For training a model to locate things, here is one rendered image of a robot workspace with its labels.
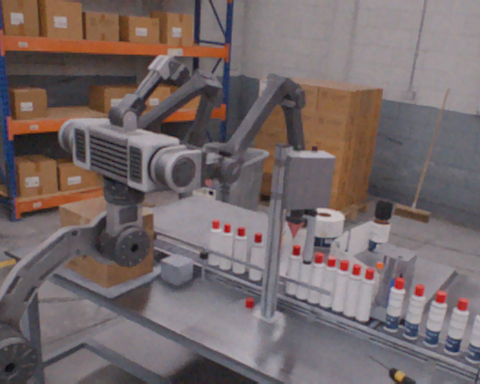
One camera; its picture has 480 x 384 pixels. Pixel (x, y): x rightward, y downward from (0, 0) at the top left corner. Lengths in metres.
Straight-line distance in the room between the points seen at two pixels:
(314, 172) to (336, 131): 3.62
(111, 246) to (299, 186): 0.67
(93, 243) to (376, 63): 5.43
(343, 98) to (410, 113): 1.47
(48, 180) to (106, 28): 1.58
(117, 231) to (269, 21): 6.28
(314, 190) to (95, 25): 4.15
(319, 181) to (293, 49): 5.79
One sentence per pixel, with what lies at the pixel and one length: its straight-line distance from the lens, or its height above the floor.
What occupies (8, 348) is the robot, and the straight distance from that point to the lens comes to 1.73.
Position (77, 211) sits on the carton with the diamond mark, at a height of 1.12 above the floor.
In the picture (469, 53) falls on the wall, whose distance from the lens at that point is 6.44.
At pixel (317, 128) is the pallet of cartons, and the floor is 0.98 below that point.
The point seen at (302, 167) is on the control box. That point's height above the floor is 1.44.
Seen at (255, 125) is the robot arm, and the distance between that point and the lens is 1.80.
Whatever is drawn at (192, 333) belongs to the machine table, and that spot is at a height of 0.83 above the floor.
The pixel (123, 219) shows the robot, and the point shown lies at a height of 1.23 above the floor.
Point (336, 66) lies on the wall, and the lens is 7.13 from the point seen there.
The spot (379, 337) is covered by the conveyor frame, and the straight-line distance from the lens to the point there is 2.01.
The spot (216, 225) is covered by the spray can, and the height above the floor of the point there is 1.07.
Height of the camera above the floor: 1.86
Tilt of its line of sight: 21 degrees down
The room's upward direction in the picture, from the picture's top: 6 degrees clockwise
